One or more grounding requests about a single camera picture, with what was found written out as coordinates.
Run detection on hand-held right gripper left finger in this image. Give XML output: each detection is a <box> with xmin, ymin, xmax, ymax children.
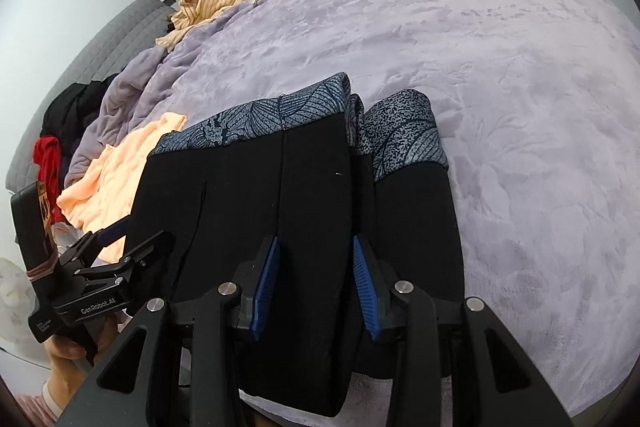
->
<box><xmin>57</xmin><ymin>235</ymin><xmax>281</xmax><ymax>427</ymax></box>

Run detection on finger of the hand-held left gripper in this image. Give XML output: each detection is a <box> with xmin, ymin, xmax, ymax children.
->
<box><xmin>60</xmin><ymin>214</ymin><xmax>135</xmax><ymax>268</ymax></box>
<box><xmin>75</xmin><ymin>229</ymin><xmax>176</xmax><ymax>292</ymax></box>

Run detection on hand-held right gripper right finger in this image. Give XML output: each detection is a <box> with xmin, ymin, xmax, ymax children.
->
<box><xmin>352</xmin><ymin>234</ymin><xmax>576</xmax><ymax>427</ymax></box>

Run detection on black pants with patterned waistband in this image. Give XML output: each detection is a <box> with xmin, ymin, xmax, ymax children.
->
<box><xmin>127</xmin><ymin>72</ymin><xmax>466</xmax><ymax>418</ymax></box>

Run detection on person's left forearm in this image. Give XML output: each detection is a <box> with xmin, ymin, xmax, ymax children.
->
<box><xmin>15</xmin><ymin>359</ymin><xmax>91</xmax><ymax>427</ymax></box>

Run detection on person's left hand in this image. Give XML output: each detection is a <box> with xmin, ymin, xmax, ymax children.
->
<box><xmin>42</xmin><ymin>314</ymin><xmax>121</xmax><ymax>380</ymax></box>

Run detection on peach plush blanket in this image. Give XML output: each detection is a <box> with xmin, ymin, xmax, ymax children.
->
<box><xmin>56</xmin><ymin>112</ymin><xmax>188</xmax><ymax>263</ymax></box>

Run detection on white floral object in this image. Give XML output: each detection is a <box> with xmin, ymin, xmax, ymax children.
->
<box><xmin>0</xmin><ymin>257</ymin><xmax>51</xmax><ymax>348</ymax></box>

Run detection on red cloth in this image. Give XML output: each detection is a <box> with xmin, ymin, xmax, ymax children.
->
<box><xmin>32</xmin><ymin>136</ymin><xmax>66</xmax><ymax>225</ymax></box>

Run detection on black clothes pile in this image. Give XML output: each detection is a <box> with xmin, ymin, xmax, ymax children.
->
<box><xmin>41</xmin><ymin>74</ymin><xmax>121</xmax><ymax>148</ymax></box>

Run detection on lavender plush blanket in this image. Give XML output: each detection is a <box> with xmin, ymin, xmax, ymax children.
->
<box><xmin>65</xmin><ymin>0</ymin><xmax>640</xmax><ymax>427</ymax></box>

